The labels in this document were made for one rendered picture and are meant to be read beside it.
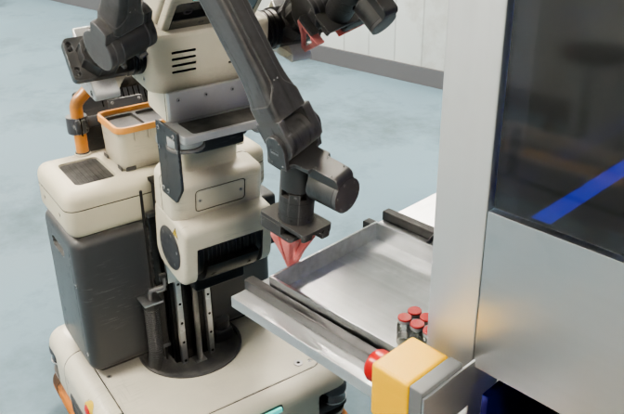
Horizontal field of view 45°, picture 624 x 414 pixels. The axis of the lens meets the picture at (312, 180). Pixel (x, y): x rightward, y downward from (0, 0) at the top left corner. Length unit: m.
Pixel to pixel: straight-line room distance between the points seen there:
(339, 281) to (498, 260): 0.51
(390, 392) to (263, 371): 1.20
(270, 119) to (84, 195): 0.83
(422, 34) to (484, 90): 4.33
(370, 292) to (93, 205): 0.82
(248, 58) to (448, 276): 0.42
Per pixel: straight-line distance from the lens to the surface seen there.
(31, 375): 2.62
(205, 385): 2.00
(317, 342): 1.13
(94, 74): 1.46
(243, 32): 1.05
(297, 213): 1.16
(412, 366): 0.85
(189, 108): 1.51
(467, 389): 0.89
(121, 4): 1.26
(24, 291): 3.05
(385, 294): 1.23
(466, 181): 0.78
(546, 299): 0.78
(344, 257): 1.32
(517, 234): 0.77
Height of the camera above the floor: 1.56
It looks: 25 degrees down
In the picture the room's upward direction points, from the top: 1 degrees counter-clockwise
